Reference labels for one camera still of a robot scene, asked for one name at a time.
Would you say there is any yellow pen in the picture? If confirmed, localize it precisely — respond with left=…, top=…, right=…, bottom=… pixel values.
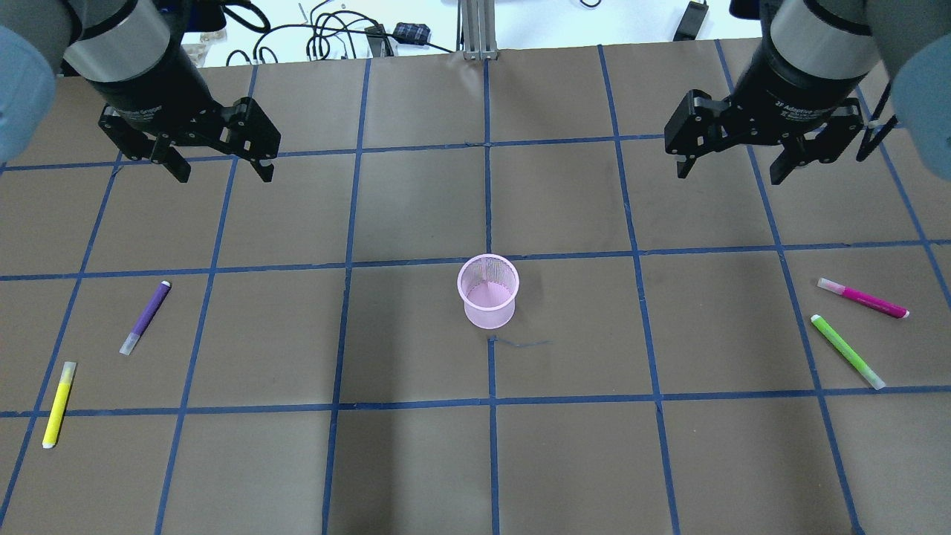
left=42, top=361, right=77, bottom=450

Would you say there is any green pen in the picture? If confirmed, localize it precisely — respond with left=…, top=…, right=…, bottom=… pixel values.
left=811, top=314, right=886, bottom=392

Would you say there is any aluminium frame post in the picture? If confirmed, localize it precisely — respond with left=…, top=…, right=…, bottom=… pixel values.
left=456, top=1, right=499, bottom=61

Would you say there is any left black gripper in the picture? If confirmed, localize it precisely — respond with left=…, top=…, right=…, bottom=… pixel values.
left=71, top=30, right=282, bottom=184

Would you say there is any purple pen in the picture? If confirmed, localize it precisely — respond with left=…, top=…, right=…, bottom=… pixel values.
left=119, top=280, right=172, bottom=356

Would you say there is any black power adapter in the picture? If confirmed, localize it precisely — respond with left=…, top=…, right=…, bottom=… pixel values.
left=672, top=1, right=709, bottom=42

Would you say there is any pink pen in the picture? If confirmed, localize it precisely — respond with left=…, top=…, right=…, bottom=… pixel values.
left=817, top=278, right=911, bottom=319

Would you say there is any black cable bundle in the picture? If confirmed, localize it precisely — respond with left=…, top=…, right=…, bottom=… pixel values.
left=223, top=0, right=454, bottom=68

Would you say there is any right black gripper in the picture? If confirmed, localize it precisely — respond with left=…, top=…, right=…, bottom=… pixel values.
left=663, top=36, right=865, bottom=185

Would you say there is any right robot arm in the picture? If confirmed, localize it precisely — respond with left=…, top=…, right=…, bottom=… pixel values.
left=663, top=1, right=949, bottom=185

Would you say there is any pink mesh cup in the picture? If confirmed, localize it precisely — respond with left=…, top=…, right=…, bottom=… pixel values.
left=456, top=253, right=520, bottom=331

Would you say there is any small blue device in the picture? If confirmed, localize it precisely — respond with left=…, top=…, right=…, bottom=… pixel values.
left=392, top=22, right=432, bottom=45

